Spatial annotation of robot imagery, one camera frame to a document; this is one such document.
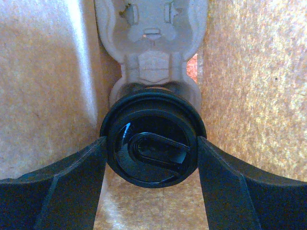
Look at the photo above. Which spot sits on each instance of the green paper bag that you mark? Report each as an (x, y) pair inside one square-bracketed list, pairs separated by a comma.
[(55, 79)]

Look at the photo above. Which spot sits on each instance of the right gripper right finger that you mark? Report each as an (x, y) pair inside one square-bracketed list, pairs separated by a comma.
[(240, 196)]

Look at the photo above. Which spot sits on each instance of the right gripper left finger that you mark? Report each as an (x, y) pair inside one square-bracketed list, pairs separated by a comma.
[(61, 196)]

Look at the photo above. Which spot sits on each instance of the black coffee cup lid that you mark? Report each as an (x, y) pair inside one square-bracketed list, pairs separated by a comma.
[(151, 137)]

